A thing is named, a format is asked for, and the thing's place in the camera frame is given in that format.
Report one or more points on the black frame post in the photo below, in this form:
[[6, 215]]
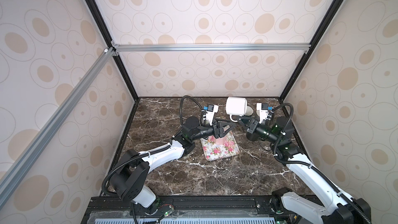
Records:
[[311, 18], [103, 29]]

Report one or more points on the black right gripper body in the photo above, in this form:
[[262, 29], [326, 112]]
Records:
[[252, 127]]

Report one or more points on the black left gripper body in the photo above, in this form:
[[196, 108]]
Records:
[[205, 130]]

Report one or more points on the white mug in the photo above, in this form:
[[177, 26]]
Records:
[[238, 106]]

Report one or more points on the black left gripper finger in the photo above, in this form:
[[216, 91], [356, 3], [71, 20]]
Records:
[[224, 122], [223, 131]]

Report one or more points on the left black frame post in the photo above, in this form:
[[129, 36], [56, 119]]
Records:
[[103, 29]]

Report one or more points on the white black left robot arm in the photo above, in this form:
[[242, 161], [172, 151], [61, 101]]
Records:
[[127, 179]]

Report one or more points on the pink mug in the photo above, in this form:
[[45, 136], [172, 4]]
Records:
[[221, 141]]

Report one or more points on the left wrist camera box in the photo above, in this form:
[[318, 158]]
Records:
[[208, 114]]

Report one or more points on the slanted left aluminium rail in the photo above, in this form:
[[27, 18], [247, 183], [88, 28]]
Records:
[[30, 155]]

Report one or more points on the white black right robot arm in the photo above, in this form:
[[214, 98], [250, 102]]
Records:
[[338, 207]]

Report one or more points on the horizontal aluminium rail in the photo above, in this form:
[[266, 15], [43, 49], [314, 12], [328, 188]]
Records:
[[212, 47]]

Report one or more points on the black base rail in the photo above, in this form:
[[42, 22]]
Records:
[[190, 210]]

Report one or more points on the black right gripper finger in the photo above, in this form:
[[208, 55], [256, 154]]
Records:
[[244, 119], [247, 126]]

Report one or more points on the right black frame post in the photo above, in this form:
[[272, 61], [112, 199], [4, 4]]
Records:
[[311, 18]]

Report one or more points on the floral rectangular tray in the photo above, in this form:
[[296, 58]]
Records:
[[213, 151]]

